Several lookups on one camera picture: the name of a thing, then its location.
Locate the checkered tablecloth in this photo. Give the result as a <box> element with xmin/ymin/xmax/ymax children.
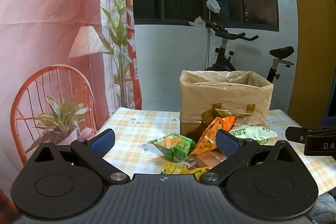
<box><xmin>99</xmin><ymin>107</ymin><xmax>336</xmax><ymax>194</ymax></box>

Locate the black exercise bike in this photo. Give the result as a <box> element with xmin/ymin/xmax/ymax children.
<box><xmin>205</xmin><ymin>19</ymin><xmax>295</xmax><ymax>83</ymax></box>

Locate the green chip bag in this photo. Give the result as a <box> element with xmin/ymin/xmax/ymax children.
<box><xmin>148</xmin><ymin>133</ymin><xmax>196</xmax><ymax>162</ymax></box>

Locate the white cloth on pole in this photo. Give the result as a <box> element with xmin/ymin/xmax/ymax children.
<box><xmin>206</xmin><ymin>0</ymin><xmax>221</xmax><ymax>14</ymax></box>

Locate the orange chip bag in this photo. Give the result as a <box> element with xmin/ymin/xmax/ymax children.
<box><xmin>190</xmin><ymin>115</ymin><xmax>238</xmax><ymax>156</ymax></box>

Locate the cardboard box with plastic liner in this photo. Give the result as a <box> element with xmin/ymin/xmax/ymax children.
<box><xmin>179</xmin><ymin>71</ymin><xmax>273</xmax><ymax>141</ymax></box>

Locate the brown biscuit pack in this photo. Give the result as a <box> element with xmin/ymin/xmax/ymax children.
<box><xmin>194</xmin><ymin>149</ymin><xmax>227</xmax><ymax>168</ymax></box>

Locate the printed fabric backdrop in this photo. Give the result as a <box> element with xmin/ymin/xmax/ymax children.
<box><xmin>0</xmin><ymin>0</ymin><xmax>143</xmax><ymax>204</ymax></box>

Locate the yellow snack bag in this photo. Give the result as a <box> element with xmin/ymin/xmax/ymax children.
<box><xmin>160</xmin><ymin>161</ymin><xmax>212</xmax><ymax>180</ymax></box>

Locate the pale green snack bag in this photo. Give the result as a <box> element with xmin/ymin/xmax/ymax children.
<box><xmin>229</xmin><ymin>125</ymin><xmax>278</xmax><ymax>144</ymax></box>

